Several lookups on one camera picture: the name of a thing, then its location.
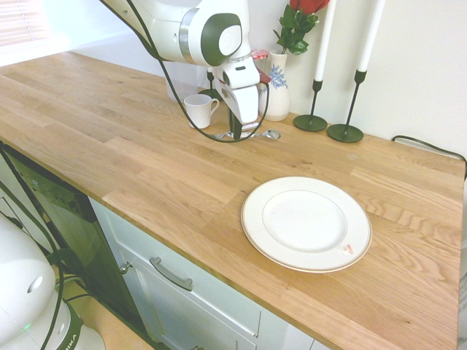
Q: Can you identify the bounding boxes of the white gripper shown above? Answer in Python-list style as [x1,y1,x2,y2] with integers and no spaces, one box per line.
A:
[212,67,260,142]

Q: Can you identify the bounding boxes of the white-handled metal spoon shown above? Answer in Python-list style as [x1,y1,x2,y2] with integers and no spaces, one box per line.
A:
[213,128,282,141]

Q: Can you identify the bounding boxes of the white gold-rimmed plate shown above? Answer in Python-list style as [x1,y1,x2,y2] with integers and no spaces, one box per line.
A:
[240,176,374,273]

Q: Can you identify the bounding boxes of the white ceramic mug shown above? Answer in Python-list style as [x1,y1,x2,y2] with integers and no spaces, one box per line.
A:
[182,93,221,130]

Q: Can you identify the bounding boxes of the white vase with blue print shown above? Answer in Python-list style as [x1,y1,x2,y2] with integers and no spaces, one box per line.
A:
[258,50,291,123]

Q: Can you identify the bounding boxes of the glass jar red checkered lid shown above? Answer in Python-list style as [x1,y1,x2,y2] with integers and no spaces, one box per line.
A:
[250,47,271,69]

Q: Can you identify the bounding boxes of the short black candle holder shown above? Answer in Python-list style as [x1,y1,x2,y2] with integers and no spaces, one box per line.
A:
[293,78,328,133]

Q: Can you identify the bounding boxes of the tall black candle holder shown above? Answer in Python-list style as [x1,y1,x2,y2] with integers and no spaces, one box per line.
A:
[325,69,365,144]

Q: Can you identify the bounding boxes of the red rose with leaves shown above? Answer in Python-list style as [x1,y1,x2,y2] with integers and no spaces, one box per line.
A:
[272,0,331,56]

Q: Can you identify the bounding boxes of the tall white candle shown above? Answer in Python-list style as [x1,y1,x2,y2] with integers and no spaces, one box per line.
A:
[314,0,338,82]
[356,0,387,73]

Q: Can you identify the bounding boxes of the dark dishwasher front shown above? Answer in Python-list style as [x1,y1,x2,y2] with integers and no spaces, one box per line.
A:
[0,140,149,338]

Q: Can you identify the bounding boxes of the white cabinet drawer front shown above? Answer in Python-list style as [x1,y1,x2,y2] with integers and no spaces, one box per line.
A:
[88,198,264,350]

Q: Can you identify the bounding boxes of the window blind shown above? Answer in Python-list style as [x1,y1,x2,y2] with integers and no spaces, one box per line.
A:
[0,0,53,48]

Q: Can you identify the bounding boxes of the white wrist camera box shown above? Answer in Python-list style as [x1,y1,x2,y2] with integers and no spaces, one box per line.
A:
[221,61,262,90]

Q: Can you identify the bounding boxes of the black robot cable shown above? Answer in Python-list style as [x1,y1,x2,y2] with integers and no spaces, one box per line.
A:
[125,0,271,144]

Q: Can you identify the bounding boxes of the silver drawer handle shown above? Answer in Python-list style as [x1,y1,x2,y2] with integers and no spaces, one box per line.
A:
[148,256,194,292]

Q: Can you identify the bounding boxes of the black power cable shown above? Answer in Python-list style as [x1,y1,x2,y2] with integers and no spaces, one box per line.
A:
[391,135,467,182]

